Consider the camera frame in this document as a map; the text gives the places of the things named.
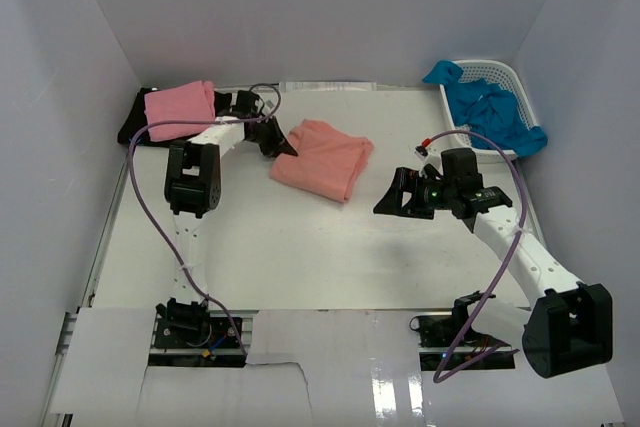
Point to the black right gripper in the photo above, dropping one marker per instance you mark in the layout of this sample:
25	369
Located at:
405	180

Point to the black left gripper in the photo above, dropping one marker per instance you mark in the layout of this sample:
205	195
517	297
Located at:
277	145

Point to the salmon pink t-shirt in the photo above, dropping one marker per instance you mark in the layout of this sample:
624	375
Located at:
328	161

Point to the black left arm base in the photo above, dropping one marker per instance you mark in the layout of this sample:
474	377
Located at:
190	336

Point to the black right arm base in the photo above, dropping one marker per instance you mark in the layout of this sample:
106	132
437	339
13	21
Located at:
436	333

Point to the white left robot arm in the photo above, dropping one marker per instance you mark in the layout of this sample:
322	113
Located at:
193	182

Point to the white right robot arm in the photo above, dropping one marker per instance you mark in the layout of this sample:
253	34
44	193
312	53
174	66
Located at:
571	323

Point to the white paper label sheet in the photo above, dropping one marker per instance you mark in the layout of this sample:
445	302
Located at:
327	86

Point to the folded pink t-shirt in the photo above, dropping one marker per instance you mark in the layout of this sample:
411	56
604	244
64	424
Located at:
190	102

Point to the blue t-shirt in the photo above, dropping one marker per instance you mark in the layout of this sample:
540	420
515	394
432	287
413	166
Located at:
490	112

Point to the white perforated plastic basket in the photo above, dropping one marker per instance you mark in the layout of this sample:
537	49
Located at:
500	112

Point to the folded black t-shirt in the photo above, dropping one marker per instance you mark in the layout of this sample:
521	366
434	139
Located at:
137	119

